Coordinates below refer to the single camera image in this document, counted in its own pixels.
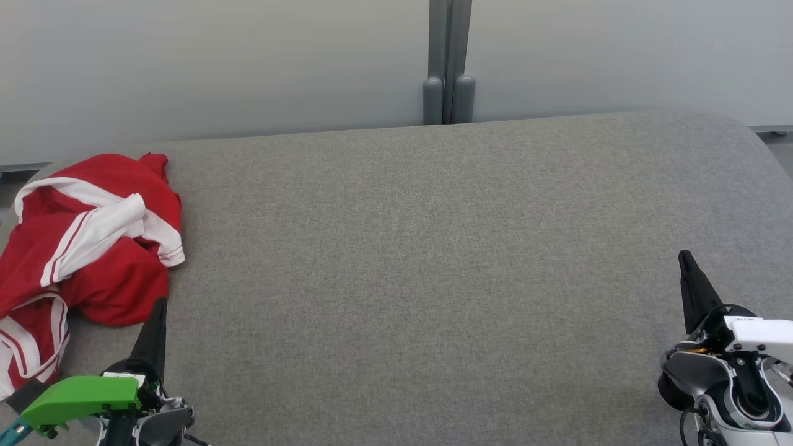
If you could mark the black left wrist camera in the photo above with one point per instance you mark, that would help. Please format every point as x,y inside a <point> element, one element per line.
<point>25,393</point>

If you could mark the grey metal partition post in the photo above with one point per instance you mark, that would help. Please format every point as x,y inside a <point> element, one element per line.
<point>433,93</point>
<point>463,93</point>

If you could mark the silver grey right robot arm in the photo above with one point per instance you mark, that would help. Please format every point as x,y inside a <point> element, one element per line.
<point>700,375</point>

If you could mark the teal left camera connector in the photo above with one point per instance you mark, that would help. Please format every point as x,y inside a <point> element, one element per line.
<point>13,432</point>

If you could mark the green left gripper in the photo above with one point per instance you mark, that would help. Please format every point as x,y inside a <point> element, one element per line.
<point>87,396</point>

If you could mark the red Bulls 23 jersey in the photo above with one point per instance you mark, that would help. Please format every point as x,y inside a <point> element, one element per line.
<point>28,356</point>

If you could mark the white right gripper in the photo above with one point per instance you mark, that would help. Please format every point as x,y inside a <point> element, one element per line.
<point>762,337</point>

